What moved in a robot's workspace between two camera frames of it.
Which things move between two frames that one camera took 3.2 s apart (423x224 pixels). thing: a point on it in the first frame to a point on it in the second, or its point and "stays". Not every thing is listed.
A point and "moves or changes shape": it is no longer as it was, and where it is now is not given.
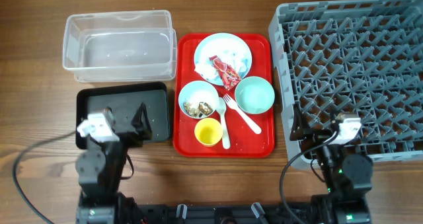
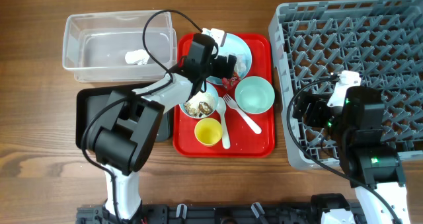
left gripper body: [130, 141] to [218, 67]
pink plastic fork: [231, 103] stays
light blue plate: [229, 47] stays
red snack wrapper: [230, 78] stays
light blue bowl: [198, 100] stays
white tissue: [234, 57] moves or changes shape
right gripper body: [313, 136] to [314, 113]
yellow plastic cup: [208, 132] stays
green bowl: [254, 95] stays
